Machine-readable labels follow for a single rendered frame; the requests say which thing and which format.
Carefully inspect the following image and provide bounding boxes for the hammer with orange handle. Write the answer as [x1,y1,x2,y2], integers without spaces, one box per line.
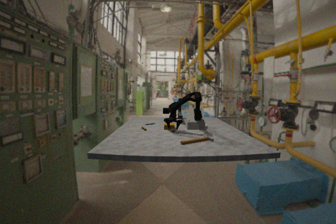
[181,135,213,144]

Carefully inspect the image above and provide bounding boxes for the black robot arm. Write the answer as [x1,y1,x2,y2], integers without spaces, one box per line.
[163,92,202,123]

